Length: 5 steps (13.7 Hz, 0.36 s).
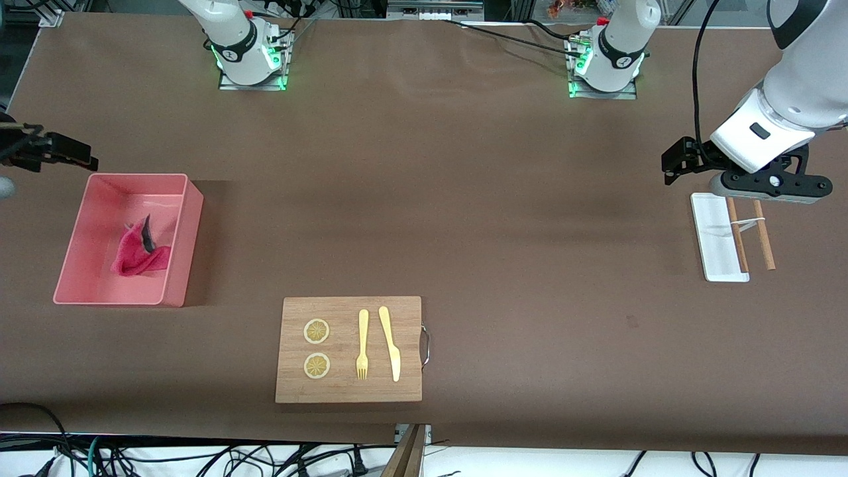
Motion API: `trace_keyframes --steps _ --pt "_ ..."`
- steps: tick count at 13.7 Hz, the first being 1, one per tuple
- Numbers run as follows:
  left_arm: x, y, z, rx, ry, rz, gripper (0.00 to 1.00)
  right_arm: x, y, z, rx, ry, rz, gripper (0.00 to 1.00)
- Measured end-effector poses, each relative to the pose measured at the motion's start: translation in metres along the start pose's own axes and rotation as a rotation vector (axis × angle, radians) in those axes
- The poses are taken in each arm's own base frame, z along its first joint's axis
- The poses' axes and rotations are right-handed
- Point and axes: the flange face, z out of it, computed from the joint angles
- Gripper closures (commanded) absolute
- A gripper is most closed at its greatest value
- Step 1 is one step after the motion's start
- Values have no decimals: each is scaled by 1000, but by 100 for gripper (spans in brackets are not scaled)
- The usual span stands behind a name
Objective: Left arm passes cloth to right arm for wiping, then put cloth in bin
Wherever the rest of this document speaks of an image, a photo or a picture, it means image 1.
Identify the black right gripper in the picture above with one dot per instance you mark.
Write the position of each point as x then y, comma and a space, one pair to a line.
25, 150

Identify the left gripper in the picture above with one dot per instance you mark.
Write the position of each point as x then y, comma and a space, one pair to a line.
697, 153

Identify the red and grey cloth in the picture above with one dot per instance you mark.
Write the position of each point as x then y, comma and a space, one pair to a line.
136, 258

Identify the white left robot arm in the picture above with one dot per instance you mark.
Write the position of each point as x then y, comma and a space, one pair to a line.
619, 66

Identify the pink plastic bin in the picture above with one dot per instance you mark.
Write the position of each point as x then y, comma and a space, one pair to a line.
99, 199

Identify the white rack base tray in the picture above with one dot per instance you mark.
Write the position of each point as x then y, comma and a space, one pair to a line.
715, 232

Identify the colourful toy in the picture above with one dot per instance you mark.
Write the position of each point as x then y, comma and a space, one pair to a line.
558, 8

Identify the white power strip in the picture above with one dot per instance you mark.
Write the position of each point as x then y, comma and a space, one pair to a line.
430, 12

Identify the lemon slice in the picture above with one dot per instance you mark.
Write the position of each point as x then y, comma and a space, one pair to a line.
317, 366
317, 331

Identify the yellow plastic fork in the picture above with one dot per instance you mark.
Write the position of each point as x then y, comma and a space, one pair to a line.
363, 331

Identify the yellow plastic knife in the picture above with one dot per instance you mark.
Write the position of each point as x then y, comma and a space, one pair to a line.
391, 344

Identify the wooden cutting board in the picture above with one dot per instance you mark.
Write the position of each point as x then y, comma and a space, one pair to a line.
344, 391

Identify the wooden plank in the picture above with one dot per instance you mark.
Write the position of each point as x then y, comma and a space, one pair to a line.
405, 457

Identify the black power plug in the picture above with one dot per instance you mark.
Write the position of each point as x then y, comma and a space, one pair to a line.
359, 464

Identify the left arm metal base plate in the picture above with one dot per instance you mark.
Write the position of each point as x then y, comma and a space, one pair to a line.
576, 93

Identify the aluminium frame corner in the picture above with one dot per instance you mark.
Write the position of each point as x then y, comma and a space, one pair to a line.
52, 16

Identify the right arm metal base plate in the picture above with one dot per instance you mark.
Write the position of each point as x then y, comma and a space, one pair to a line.
228, 86

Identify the small metal bracket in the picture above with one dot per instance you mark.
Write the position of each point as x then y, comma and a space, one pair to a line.
427, 434

